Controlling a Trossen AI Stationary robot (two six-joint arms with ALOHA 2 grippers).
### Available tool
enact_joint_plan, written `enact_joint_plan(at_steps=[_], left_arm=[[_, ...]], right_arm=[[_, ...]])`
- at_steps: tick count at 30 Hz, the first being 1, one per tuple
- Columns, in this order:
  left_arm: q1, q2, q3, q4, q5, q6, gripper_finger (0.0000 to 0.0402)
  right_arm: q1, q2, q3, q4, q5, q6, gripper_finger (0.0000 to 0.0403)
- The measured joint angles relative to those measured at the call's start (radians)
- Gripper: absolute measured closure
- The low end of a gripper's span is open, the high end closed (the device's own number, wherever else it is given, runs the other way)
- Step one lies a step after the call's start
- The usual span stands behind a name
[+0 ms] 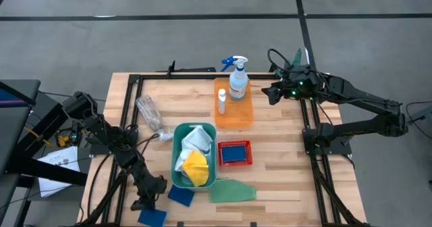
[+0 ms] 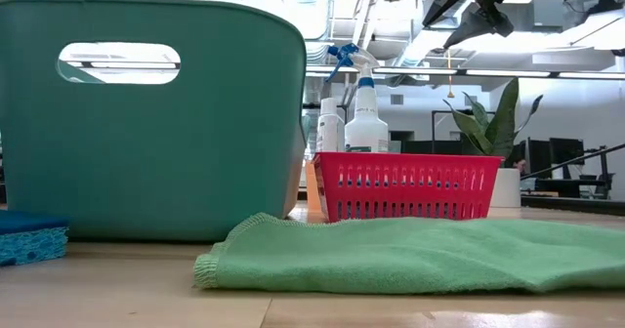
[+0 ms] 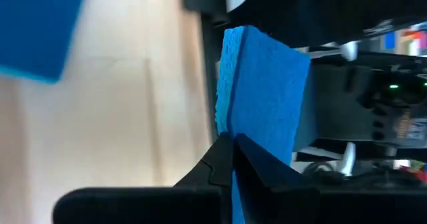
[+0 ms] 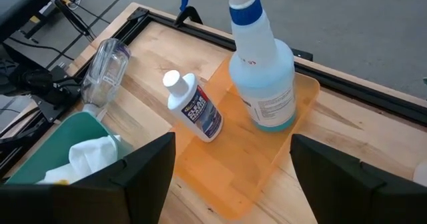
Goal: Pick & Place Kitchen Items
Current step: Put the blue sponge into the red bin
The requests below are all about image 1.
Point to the black device green light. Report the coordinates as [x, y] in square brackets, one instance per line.
[72, 138]

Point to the black aluminium table frame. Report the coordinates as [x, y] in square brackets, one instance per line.
[202, 76]

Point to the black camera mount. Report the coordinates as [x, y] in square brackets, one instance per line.
[172, 70]

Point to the green cloth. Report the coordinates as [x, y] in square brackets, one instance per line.
[231, 191]

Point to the grey desk foot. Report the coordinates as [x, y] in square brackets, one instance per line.
[420, 117]

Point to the clear spray bottle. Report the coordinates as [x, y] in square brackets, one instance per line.
[150, 113]

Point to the black desk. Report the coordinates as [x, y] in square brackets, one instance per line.
[13, 135]

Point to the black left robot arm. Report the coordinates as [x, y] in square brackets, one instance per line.
[101, 129]

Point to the computer monitor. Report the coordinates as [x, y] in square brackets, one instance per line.
[10, 98]

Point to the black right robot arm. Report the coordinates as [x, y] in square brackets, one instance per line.
[364, 98]

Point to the potted plant white pot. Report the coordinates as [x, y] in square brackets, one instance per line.
[297, 56]

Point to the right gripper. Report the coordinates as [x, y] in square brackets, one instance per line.
[305, 89]

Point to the white paper sheets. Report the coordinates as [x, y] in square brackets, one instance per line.
[57, 173]

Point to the spray bottle blue trigger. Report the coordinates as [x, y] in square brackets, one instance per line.
[238, 85]

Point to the red plastic basket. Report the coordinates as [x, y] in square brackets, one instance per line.
[236, 165]

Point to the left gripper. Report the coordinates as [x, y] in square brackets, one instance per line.
[152, 184]

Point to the small white bottle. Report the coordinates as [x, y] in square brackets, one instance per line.
[221, 102]

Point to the orange plastic tray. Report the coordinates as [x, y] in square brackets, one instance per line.
[236, 113]

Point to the yellow cloth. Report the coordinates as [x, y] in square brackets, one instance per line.
[195, 168]

